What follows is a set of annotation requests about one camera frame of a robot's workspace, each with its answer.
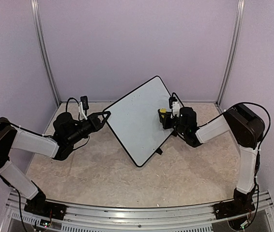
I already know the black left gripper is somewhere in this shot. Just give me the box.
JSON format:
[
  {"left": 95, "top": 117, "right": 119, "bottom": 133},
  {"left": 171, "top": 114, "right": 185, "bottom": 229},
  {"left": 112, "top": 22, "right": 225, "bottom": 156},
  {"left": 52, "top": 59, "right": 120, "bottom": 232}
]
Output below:
[{"left": 67, "top": 111, "right": 111, "bottom": 146}]

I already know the yellow whiteboard eraser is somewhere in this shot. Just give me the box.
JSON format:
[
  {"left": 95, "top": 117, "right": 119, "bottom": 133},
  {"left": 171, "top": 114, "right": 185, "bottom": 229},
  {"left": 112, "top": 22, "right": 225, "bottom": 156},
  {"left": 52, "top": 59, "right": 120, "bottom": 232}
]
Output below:
[{"left": 158, "top": 108, "right": 166, "bottom": 113}]

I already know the black framed whiteboard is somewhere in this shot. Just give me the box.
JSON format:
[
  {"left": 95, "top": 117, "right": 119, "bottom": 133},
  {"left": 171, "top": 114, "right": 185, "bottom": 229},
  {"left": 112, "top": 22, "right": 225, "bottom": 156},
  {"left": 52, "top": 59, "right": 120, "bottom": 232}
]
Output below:
[{"left": 103, "top": 76, "right": 173, "bottom": 167}]

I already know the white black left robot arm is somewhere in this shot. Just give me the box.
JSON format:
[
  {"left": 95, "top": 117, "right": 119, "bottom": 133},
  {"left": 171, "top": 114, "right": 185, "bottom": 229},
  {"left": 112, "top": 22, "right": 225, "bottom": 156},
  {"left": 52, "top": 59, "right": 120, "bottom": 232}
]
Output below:
[{"left": 0, "top": 111, "right": 111, "bottom": 215}]

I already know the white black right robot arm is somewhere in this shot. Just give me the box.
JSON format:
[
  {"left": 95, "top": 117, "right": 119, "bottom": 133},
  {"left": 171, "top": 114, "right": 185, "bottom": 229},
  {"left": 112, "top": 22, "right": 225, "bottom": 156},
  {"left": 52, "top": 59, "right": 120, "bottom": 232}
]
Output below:
[{"left": 158, "top": 101, "right": 265, "bottom": 215}]

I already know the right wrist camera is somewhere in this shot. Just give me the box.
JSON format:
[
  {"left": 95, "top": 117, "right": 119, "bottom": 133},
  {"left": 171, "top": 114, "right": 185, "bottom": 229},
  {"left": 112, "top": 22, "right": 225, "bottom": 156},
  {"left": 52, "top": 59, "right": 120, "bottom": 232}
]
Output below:
[{"left": 168, "top": 97, "right": 180, "bottom": 118}]

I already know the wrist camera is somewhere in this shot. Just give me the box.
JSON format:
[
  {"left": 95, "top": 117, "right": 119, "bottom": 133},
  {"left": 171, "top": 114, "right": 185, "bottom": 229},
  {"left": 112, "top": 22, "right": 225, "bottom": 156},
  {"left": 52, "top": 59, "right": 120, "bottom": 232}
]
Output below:
[
  {"left": 78, "top": 96, "right": 89, "bottom": 120},
  {"left": 168, "top": 97, "right": 180, "bottom": 118}
]

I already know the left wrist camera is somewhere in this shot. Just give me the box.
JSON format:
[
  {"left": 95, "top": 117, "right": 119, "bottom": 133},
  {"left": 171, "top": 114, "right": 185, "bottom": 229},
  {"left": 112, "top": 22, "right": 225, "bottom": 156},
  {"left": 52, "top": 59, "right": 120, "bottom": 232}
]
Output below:
[{"left": 78, "top": 96, "right": 89, "bottom": 120}]

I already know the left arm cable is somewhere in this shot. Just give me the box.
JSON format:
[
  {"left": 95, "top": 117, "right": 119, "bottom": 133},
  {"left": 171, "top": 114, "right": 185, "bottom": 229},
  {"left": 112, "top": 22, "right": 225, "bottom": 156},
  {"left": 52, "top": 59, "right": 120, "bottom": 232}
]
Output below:
[{"left": 65, "top": 97, "right": 82, "bottom": 114}]

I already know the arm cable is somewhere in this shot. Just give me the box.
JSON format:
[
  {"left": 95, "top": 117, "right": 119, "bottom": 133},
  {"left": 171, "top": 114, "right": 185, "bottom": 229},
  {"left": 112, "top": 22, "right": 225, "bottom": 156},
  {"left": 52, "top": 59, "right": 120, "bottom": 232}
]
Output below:
[
  {"left": 241, "top": 102, "right": 271, "bottom": 143},
  {"left": 65, "top": 97, "right": 82, "bottom": 114}
]

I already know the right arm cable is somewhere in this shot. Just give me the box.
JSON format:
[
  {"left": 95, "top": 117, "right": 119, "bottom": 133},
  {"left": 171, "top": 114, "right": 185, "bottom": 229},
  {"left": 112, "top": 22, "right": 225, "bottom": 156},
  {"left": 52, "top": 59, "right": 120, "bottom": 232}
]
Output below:
[{"left": 241, "top": 102, "right": 271, "bottom": 143}]

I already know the front aluminium rail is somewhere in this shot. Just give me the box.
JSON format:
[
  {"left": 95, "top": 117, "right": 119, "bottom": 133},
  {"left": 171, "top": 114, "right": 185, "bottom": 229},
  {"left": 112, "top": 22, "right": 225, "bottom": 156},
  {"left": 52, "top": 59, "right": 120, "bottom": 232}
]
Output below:
[{"left": 0, "top": 191, "right": 274, "bottom": 232}]

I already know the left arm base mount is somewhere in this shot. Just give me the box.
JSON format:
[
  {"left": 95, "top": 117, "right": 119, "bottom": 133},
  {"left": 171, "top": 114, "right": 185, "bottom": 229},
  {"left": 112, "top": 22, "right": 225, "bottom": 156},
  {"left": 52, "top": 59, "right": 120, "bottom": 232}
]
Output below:
[{"left": 24, "top": 200, "right": 67, "bottom": 220}]

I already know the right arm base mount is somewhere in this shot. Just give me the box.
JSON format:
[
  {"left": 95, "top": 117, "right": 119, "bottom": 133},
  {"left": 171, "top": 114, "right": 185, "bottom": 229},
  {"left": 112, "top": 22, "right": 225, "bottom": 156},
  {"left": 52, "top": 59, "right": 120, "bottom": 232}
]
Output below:
[{"left": 213, "top": 200, "right": 255, "bottom": 220}]

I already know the left aluminium frame post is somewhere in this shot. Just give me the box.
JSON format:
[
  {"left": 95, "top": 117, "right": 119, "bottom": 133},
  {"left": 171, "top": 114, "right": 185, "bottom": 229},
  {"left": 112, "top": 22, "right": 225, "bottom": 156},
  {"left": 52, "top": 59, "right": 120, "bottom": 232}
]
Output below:
[{"left": 30, "top": 0, "right": 61, "bottom": 107}]

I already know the aluminium frame post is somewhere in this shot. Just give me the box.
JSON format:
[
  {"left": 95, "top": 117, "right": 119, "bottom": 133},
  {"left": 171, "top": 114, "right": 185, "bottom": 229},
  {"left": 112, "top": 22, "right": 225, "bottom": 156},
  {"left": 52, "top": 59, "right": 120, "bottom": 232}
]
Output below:
[
  {"left": 216, "top": 0, "right": 245, "bottom": 107},
  {"left": 30, "top": 0, "right": 61, "bottom": 107}
]

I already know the right aluminium frame post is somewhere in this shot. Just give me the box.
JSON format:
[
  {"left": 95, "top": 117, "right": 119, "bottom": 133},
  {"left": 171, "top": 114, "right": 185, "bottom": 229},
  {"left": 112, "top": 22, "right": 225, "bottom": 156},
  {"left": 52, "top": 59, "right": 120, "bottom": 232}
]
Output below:
[{"left": 216, "top": 0, "right": 245, "bottom": 107}]

